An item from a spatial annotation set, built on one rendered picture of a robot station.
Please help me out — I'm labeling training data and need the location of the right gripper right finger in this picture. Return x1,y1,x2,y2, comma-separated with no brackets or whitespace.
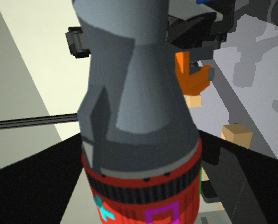
198,129,278,224

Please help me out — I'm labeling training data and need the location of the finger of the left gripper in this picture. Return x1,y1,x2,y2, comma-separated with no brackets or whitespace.
166,12,217,49

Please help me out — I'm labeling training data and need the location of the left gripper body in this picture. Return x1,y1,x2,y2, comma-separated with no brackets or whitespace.
167,16,199,67

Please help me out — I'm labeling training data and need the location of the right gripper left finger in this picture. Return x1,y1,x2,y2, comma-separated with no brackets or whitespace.
0,133,83,224

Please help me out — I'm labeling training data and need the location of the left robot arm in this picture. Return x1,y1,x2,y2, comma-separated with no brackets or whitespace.
65,0,236,59

